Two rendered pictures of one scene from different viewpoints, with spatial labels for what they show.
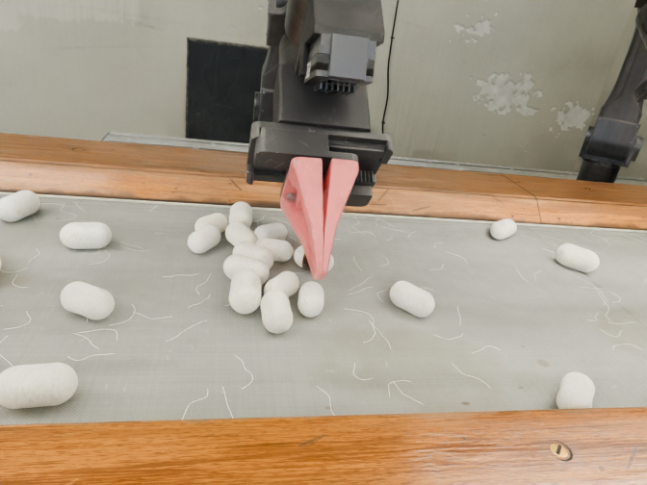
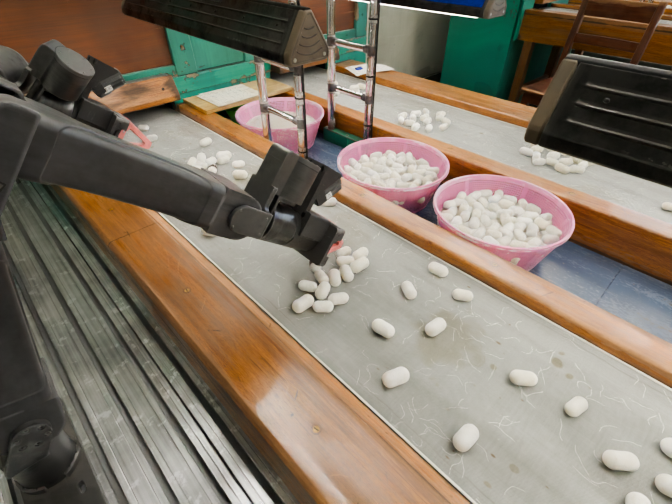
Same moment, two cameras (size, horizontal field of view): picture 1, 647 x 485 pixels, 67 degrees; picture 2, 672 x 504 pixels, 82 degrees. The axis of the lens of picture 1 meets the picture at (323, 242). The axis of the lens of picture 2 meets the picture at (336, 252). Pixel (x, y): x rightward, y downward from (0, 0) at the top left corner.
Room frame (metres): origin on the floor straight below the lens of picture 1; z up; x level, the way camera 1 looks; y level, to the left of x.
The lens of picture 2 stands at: (0.57, 0.46, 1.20)
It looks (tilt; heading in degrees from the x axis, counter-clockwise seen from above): 40 degrees down; 239
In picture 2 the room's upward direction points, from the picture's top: straight up
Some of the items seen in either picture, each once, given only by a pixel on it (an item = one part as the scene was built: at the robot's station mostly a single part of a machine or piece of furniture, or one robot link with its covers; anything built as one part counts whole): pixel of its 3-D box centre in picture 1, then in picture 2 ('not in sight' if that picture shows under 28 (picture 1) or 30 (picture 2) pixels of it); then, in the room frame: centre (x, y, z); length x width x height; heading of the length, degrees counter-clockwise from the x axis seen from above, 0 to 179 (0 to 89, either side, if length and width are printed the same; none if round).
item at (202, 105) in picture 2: not in sight; (239, 94); (0.17, -0.85, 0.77); 0.33 x 0.15 x 0.01; 13
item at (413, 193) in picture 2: not in sight; (390, 177); (0.02, -0.21, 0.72); 0.27 x 0.27 x 0.10
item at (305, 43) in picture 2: not in sight; (201, 11); (0.35, -0.41, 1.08); 0.62 x 0.08 x 0.07; 103
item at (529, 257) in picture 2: not in sight; (495, 226); (-0.04, 0.07, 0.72); 0.27 x 0.27 x 0.10
